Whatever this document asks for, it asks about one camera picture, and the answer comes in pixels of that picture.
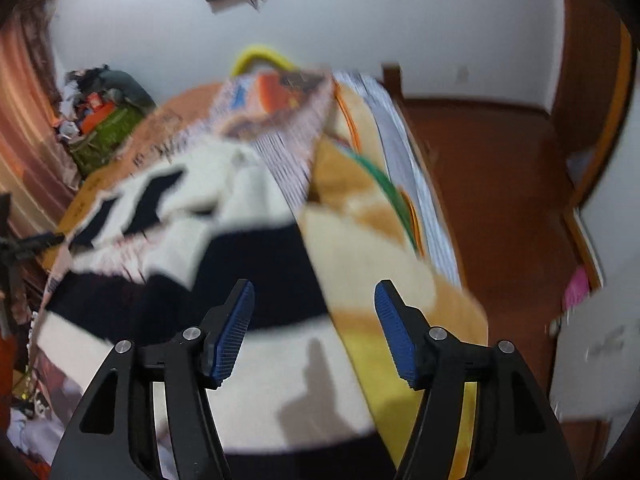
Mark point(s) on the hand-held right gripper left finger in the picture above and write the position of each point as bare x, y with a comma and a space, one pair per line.
231, 340

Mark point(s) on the black tripod stand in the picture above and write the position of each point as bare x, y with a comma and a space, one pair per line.
20, 260

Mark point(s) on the yellow hoop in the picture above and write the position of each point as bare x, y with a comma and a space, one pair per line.
260, 59

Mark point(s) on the brown wooden door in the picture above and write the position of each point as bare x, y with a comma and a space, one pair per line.
595, 90

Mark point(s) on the yellow and tan blanket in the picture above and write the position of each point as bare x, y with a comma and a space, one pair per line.
400, 160

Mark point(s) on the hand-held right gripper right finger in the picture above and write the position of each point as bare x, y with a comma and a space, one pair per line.
395, 330

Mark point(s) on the pile of clutter and bags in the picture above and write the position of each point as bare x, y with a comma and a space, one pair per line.
100, 115

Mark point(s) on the striped orange curtain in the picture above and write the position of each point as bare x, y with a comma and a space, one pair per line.
25, 125

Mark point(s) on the black and white striped garment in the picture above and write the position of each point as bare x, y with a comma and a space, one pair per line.
210, 270

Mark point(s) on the bed with striped sheet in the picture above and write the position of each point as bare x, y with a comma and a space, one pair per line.
380, 240

